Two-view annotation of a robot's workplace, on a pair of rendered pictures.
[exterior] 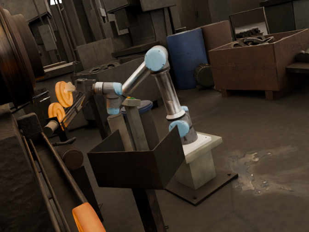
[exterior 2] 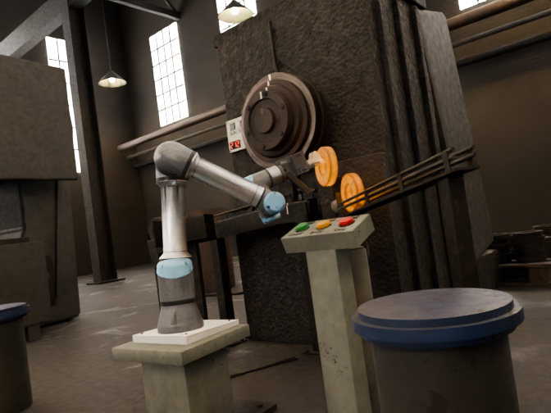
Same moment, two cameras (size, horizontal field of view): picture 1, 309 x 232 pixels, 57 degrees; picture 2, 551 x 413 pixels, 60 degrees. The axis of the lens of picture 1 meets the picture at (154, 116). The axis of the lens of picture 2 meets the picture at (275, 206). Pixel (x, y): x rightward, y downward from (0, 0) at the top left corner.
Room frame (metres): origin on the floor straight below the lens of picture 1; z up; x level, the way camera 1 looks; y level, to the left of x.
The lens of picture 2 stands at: (3.35, -0.51, 0.62)
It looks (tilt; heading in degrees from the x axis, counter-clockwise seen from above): 2 degrees up; 155
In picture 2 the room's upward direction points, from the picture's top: 8 degrees counter-clockwise
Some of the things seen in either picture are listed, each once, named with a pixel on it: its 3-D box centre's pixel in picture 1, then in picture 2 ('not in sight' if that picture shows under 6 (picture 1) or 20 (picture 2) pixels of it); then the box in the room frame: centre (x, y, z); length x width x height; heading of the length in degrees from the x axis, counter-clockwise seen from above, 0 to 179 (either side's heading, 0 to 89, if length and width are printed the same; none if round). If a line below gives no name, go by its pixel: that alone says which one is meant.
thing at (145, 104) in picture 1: (141, 126); (447, 410); (2.61, 0.14, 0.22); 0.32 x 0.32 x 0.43
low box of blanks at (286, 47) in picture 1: (259, 64); not in sight; (3.45, -1.41, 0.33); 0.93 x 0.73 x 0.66; 32
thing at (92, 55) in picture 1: (110, 67); not in sight; (5.77, 0.60, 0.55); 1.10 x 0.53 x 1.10; 45
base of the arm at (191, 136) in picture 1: (185, 132); (179, 314); (1.75, -0.17, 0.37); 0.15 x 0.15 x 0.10
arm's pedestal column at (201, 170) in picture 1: (192, 165); (188, 387); (1.76, -0.17, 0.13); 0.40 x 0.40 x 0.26; 31
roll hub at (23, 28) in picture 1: (28, 48); (266, 120); (1.32, 0.46, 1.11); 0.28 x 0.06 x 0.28; 25
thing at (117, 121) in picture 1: (123, 146); (357, 333); (2.10, 0.29, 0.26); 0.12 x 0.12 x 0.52
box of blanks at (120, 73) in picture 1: (117, 89); not in sight; (4.04, 0.41, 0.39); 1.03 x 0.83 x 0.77; 130
